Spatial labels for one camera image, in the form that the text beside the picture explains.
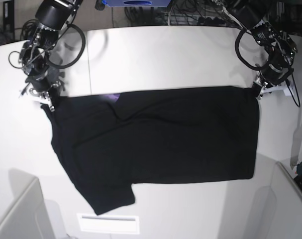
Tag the grey partition panel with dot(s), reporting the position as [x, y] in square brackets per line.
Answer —
[24, 212]
[277, 208]

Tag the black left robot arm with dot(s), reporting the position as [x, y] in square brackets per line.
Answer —
[252, 17]

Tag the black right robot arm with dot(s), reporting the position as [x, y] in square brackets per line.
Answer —
[53, 19]

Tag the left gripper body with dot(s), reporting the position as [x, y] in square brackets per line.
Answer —
[275, 73]

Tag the right grey partition panel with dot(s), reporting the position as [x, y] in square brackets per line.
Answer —
[277, 208]

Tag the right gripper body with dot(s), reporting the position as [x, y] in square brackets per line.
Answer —
[44, 82]

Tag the black T-shirt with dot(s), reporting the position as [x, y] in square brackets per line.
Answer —
[176, 136]

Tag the blue box on stand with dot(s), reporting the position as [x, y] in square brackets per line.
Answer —
[127, 3]

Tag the black power strip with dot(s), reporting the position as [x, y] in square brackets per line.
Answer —
[208, 21]

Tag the left grey partition panel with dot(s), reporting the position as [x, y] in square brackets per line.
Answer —
[24, 212]

